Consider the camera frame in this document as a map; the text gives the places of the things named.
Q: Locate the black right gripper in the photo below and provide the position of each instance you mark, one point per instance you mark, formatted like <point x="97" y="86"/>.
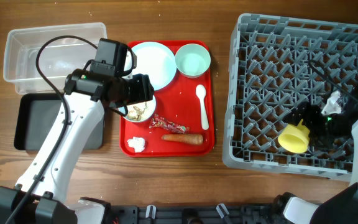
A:
<point x="312" y="116"/>

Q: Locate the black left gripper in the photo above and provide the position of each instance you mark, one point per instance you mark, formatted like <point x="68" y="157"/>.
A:
<point x="146" y="88"/>

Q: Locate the yellow plastic cup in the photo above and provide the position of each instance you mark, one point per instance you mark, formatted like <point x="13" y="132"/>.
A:
<point x="295" y="138"/>

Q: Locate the red candy wrapper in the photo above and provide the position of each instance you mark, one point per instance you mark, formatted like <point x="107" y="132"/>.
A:
<point x="161" y="122"/>

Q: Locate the white tissue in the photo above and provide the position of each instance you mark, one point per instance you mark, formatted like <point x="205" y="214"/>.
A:
<point x="137" y="143"/>

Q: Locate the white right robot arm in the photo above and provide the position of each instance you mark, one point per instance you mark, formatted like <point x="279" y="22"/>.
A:
<point x="343" y="207"/>

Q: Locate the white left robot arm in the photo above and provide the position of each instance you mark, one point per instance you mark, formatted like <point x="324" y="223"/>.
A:
<point x="40" y="193"/>

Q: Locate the grey dishwasher rack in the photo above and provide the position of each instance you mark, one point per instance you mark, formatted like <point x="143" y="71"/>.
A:
<point x="269" y="76"/>

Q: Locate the small bowl with food scraps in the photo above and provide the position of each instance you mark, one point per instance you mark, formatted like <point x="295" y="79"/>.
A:
<point x="140" y="112"/>

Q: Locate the large white plate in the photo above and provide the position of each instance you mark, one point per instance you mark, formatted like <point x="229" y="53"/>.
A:
<point x="157" y="61"/>

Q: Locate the red serving tray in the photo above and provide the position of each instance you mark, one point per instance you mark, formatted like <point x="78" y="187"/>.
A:
<point x="178" y="103"/>

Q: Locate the pale green bowl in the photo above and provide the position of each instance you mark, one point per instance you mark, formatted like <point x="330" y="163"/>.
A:
<point x="192" y="60"/>

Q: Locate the white plastic spoon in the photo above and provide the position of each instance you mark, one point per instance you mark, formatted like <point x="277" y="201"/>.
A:
<point x="201" y="93"/>

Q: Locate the orange carrot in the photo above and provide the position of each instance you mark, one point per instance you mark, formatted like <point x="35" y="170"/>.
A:
<point x="191" y="139"/>

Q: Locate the clear plastic bin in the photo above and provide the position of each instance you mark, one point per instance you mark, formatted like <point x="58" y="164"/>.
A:
<point x="57" y="60"/>

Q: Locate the black plastic tray bin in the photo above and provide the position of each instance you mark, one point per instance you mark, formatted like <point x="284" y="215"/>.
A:
<point x="37" y="113"/>

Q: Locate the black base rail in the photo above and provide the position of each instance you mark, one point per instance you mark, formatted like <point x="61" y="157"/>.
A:
<point x="245" y="214"/>

